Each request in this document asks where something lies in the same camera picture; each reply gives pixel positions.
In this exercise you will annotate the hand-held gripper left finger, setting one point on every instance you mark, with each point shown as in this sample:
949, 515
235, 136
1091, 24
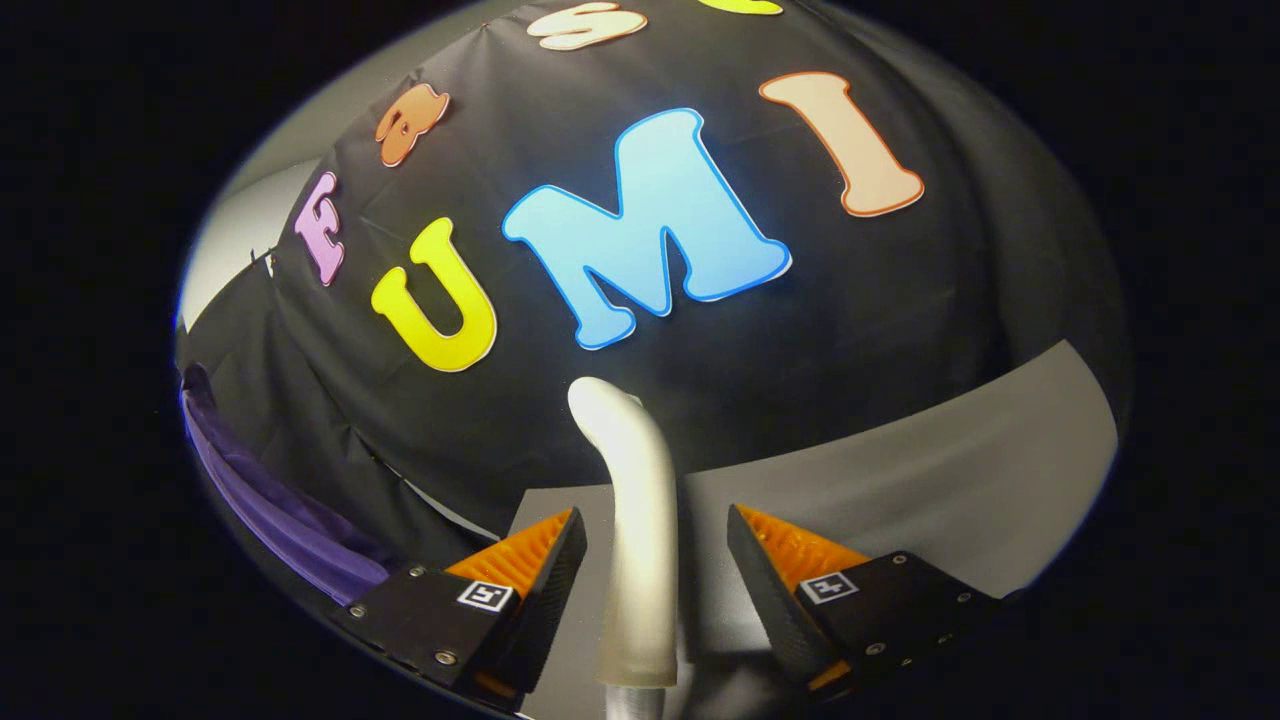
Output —
545, 600

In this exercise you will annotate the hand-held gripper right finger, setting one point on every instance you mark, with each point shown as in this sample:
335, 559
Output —
770, 600

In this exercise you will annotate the white garment steamer head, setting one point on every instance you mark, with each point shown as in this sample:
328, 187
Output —
640, 520

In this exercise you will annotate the grey cabinet with dark top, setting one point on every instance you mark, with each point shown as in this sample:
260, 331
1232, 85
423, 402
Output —
930, 490

